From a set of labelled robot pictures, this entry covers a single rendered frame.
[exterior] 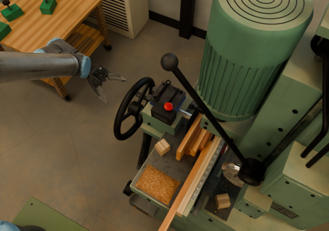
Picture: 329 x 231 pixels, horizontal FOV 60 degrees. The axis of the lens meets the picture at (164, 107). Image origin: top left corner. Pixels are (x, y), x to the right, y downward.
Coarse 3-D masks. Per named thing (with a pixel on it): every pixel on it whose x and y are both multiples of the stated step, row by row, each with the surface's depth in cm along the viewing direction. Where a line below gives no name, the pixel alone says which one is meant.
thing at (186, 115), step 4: (180, 112) 100; (184, 112) 100; (196, 112) 96; (184, 116) 100; (188, 116) 99; (192, 116) 96; (196, 116) 97; (188, 120) 95; (192, 120) 95; (188, 124) 95; (188, 128) 97
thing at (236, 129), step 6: (204, 120) 88; (246, 120) 86; (204, 126) 90; (210, 126) 89; (222, 126) 85; (228, 126) 85; (234, 126) 85; (240, 126) 85; (246, 126) 85; (210, 132) 92; (216, 132) 89; (228, 132) 86; (234, 132) 84; (240, 132) 84; (222, 138) 90; (240, 138) 84
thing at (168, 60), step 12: (168, 60) 53; (180, 72) 56; (192, 96) 59; (204, 108) 60; (216, 120) 63; (228, 144) 67; (240, 156) 69; (240, 168) 73; (252, 168) 71; (264, 168) 72; (252, 180) 71
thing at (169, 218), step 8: (216, 136) 98; (200, 160) 94; (192, 168) 92; (192, 176) 91; (184, 184) 90; (184, 192) 88; (176, 200) 87; (176, 208) 86; (168, 216) 85; (168, 224) 84
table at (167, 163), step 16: (192, 112) 107; (144, 128) 107; (176, 144) 101; (160, 160) 98; (176, 160) 98; (192, 160) 98; (176, 176) 95; (208, 176) 98; (144, 192) 92; (176, 192) 92
